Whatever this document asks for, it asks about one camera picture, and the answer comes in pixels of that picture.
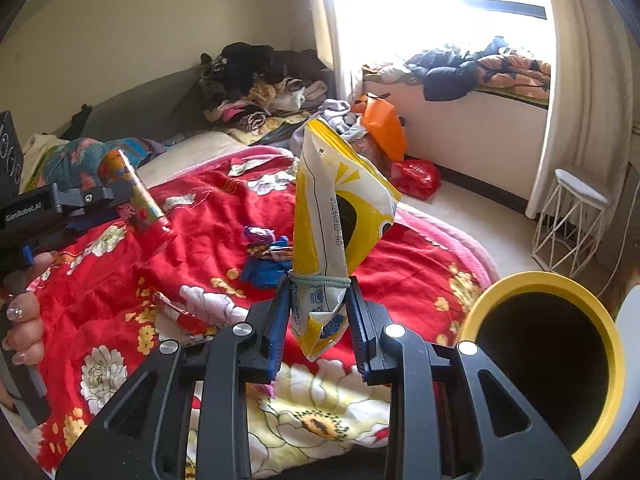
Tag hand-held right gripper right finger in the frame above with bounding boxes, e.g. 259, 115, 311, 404
347, 277, 583, 480

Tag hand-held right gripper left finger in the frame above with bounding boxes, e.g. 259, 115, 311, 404
55, 277, 293, 480

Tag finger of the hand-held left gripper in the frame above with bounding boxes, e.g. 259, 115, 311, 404
55, 207, 128, 233
50, 180, 132, 211

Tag colourful candy tube wrapper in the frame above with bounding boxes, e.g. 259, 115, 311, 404
97, 149, 176, 253

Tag purple snack wrapper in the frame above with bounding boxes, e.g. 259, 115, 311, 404
242, 225, 278, 248

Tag yellow white snack bag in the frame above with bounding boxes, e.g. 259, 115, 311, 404
291, 116, 403, 362

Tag yellow rimmed black bin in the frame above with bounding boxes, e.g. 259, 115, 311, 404
457, 270, 628, 468

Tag person's left hand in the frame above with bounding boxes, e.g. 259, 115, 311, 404
0, 251, 58, 366

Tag teal floral quilt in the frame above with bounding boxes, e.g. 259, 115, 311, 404
30, 136, 166, 193

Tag blue wrapper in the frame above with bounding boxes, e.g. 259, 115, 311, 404
240, 245, 296, 288

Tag cream cloth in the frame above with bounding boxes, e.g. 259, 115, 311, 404
22, 132, 66, 171

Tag black cloth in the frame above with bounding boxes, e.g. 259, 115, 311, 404
72, 104, 93, 136

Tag red floral blanket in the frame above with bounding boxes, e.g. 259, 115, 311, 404
20, 145, 501, 480

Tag grey bed headboard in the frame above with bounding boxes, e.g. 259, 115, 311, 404
50, 65, 221, 146

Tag beige bed mattress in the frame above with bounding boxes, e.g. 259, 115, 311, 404
135, 130, 296, 188

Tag red plastic bag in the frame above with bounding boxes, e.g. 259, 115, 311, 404
390, 159, 442, 201

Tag pink floral bag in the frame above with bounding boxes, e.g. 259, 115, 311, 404
345, 125, 396, 176

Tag orange bag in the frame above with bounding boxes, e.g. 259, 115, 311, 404
352, 92, 408, 161

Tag grey white garment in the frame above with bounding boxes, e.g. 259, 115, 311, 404
310, 100, 361, 133

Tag pile of clothes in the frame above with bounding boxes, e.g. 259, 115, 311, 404
197, 42, 333, 136

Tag white window seat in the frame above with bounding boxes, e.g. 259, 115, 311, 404
360, 67, 551, 201

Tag dark jackets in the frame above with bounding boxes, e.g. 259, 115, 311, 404
402, 37, 506, 101

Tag white petal chair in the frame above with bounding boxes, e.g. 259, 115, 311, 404
612, 300, 640, 411

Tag orange patterned blanket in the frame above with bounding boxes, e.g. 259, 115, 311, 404
475, 47, 552, 106

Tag cream curtain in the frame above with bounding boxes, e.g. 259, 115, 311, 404
520, 0, 640, 221
305, 0, 366, 106

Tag white wire stool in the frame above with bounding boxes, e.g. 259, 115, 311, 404
531, 167, 613, 278

